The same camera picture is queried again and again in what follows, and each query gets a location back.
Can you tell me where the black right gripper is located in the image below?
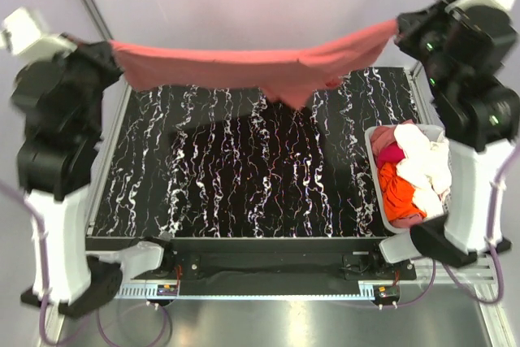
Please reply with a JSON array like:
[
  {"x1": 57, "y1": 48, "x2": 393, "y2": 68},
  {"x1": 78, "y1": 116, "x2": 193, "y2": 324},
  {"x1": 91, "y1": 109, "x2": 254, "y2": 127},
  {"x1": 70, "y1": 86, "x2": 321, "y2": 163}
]
[{"x1": 394, "y1": 0, "x2": 467, "y2": 99}]

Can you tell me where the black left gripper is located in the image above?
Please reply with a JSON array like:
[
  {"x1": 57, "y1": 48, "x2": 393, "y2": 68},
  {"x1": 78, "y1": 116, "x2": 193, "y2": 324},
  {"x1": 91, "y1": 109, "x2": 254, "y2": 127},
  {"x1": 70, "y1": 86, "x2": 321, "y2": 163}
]
[{"x1": 45, "y1": 31, "x2": 126, "y2": 137}]

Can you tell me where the salmon pink t shirt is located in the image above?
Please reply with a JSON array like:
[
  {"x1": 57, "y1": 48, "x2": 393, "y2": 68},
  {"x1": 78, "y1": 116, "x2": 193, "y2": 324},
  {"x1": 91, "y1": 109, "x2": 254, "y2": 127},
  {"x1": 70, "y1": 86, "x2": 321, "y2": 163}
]
[{"x1": 110, "y1": 20, "x2": 397, "y2": 110}]

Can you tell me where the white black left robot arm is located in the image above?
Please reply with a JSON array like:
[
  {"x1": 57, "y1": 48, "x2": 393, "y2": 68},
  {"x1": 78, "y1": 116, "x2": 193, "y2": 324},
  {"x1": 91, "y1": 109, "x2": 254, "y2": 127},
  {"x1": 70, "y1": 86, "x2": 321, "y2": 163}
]
[{"x1": 1, "y1": 7, "x2": 176, "y2": 319}]

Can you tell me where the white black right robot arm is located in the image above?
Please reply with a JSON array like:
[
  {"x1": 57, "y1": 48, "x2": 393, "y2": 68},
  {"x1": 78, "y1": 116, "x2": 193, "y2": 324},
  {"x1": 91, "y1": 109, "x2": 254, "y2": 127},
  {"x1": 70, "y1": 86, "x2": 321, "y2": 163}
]
[{"x1": 368, "y1": 0, "x2": 519, "y2": 280}]

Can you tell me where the dusty pink t shirt in basket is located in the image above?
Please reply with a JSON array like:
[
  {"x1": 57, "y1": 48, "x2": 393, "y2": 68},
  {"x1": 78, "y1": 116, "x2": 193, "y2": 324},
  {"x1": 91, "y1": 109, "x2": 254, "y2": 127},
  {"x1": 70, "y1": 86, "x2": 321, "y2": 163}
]
[{"x1": 370, "y1": 125, "x2": 396, "y2": 158}]

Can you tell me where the white plastic laundry basket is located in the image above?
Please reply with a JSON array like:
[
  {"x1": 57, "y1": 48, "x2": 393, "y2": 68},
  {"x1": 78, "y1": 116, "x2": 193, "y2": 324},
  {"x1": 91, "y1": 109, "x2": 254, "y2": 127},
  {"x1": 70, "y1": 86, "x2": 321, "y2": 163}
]
[{"x1": 365, "y1": 120, "x2": 452, "y2": 233}]

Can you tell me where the magenta t shirt in basket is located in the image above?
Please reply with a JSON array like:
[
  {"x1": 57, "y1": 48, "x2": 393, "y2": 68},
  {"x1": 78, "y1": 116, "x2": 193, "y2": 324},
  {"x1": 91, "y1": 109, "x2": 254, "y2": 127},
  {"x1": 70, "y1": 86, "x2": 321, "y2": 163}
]
[{"x1": 377, "y1": 142, "x2": 405, "y2": 167}]

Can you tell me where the black marble pattern mat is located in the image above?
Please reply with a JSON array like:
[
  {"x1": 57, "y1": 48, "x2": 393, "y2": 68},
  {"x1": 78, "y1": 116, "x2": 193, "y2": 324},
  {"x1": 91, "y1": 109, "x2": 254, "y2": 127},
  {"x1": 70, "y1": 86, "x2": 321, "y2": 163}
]
[{"x1": 89, "y1": 67, "x2": 418, "y2": 238}]

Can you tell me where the white t shirt in basket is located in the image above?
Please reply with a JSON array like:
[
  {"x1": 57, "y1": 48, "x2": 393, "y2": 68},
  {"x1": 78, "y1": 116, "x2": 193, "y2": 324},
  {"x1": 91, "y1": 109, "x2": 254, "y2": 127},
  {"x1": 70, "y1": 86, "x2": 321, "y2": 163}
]
[{"x1": 394, "y1": 124, "x2": 452, "y2": 219}]

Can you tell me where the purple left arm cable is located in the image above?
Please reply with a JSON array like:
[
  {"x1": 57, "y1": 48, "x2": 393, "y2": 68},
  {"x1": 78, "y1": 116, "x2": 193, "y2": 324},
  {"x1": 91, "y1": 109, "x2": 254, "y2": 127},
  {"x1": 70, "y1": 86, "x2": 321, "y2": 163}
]
[{"x1": 0, "y1": 180, "x2": 174, "y2": 346}]

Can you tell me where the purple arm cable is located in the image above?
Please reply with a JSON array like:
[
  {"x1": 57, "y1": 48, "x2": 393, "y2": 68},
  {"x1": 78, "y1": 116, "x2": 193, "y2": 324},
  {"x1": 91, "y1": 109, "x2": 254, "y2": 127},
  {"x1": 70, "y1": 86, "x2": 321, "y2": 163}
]
[
  {"x1": 0, "y1": 180, "x2": 174, "y2": 346},
  {"x1": 401, "y1": 147, "x2": 520, "y2": 311}
]

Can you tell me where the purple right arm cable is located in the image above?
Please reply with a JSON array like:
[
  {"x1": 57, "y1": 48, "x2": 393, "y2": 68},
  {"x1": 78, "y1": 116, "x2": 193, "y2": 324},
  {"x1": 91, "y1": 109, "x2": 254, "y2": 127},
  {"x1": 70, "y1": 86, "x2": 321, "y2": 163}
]
[{"x1": 401, "y1": 147, "x2": 520, "y2": 311}]

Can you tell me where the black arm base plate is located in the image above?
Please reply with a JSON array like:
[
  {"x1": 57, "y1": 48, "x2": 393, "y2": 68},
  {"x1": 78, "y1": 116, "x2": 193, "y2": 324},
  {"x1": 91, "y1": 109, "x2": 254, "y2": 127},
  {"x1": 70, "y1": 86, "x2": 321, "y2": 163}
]
[{"x1": 128, "y1": 236, "x2": 418, "y2": 297}]

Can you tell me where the slotted grey cable duct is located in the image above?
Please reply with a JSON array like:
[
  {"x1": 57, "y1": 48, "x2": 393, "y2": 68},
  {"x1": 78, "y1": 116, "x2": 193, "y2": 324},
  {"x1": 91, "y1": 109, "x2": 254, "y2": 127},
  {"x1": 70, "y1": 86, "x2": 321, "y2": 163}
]
[{"x1": 115, "y1": 283, "x2": 179, "y2": 300}]

